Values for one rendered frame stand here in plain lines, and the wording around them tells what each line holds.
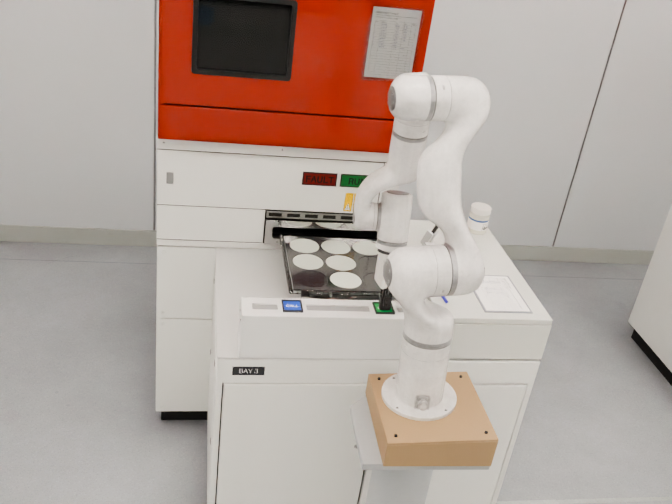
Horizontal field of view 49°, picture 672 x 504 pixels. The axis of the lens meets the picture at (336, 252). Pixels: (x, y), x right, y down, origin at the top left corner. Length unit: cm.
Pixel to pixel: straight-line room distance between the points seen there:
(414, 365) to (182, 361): 128
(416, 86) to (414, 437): 80
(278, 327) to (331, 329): 15
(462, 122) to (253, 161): 99
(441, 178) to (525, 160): 280
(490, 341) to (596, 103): 249
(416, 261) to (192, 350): 138
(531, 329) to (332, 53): 102
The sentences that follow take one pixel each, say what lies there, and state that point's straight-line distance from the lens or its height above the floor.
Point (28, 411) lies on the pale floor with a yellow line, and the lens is 322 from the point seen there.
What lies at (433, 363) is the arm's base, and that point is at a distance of 179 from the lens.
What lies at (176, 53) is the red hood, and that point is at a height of 150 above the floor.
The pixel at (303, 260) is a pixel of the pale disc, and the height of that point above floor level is 90.
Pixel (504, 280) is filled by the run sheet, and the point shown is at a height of 97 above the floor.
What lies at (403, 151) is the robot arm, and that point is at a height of 144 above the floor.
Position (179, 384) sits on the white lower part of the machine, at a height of 22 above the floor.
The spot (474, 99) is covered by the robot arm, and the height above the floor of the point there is 164.
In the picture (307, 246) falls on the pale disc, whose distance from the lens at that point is 250.
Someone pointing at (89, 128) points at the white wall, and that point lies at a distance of 406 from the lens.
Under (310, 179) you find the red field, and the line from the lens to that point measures 251.
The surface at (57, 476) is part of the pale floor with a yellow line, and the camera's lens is 294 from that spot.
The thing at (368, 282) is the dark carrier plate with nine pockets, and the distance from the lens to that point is 234.
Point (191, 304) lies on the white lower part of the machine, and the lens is 273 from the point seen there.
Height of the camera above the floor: 208
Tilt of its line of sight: 28 degrees down
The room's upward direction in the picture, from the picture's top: 8 degrees clockwise
